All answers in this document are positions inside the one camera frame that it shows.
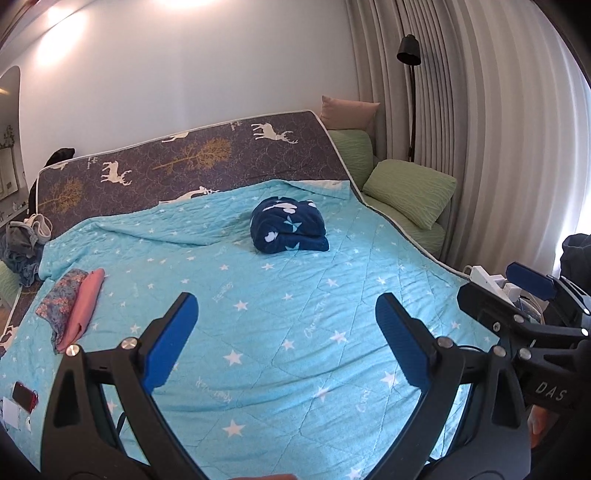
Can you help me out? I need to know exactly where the white power strip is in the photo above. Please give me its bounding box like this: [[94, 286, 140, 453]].
[[464, 264, 522, 303]]

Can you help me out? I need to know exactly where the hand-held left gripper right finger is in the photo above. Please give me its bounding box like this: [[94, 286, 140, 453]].
[[369, 292, 532, 480]]

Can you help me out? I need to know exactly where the navy fleece star-print jacket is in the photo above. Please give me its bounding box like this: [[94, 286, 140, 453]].
[[250, 196, 330, 254]]

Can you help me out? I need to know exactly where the beige pillow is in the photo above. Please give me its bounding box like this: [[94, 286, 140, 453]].
[[321, 95, 380, 132]]

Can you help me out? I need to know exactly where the arched wall mirror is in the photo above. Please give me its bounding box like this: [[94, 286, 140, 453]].
[[0, 65, 24, 204]]

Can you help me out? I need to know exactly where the green seat cushion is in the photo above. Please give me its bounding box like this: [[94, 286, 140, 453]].
[[360, 194, 448, 261]]

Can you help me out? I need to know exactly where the white paper sheet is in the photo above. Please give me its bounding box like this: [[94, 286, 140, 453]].
[[0, 397, 20, 432]]

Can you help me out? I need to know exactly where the black floor lamp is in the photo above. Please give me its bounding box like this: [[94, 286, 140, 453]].
[[396, 34, 422, 162]]

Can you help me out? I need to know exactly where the floral folded cloth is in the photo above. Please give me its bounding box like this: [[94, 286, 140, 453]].
[[36, 269, 89, 337]]

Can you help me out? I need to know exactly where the pink folded cloth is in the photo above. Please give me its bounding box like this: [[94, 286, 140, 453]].
[[54, 269, 106, 354]]

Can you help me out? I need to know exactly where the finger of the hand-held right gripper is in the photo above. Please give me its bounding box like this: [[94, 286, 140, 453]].
[[457, 282, 590, 361], [506, 262, 591, 326]]

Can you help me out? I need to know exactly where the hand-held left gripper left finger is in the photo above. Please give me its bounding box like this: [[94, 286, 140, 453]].
[[41, 291, 206, 480]]

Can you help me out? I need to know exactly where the green pillow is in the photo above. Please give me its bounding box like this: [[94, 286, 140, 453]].
[[362, 159, 458, 230], [329, 129, 375, 185], [0, 265, 20, 308]]

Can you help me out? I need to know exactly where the turquoise star-print blanket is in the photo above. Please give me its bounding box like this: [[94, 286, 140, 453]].
[[0, 179, 502, 480]]

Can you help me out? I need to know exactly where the red phone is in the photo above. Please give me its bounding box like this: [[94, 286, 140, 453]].
[[11, 381, 38, 414]]

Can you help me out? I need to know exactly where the blue denim clothes pile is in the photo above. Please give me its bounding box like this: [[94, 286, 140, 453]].
[[0, 231, 44, 288]]

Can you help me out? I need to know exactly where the dark cloth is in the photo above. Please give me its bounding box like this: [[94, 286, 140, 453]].
[[561, 233, 591, 284]]

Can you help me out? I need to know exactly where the grey deer-print mattress cover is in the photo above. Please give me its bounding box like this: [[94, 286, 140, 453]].
[[0, 110, 472, 365]]

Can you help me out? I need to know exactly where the grey white garment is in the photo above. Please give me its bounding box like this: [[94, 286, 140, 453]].
[[6, 213, 52, 245]]

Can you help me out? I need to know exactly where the person's right hand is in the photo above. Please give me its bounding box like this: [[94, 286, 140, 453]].
[[527, 405, 553, 449]]

